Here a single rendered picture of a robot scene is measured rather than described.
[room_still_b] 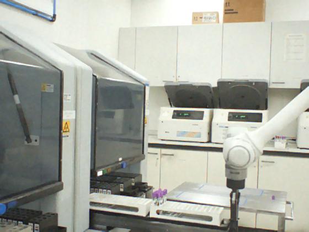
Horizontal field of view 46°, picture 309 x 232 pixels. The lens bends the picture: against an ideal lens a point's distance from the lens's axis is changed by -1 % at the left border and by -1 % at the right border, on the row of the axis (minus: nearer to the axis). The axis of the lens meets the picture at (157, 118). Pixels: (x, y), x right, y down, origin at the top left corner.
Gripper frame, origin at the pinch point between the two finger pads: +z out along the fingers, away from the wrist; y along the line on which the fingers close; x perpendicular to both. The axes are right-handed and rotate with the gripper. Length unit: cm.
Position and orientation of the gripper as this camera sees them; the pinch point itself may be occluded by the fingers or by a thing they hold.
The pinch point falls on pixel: (234, 227)
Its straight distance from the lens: 158.7
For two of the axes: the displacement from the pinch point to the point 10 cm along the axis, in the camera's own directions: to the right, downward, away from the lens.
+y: -3.2, 0.3, -9.5
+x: 9.5, 0.3, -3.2
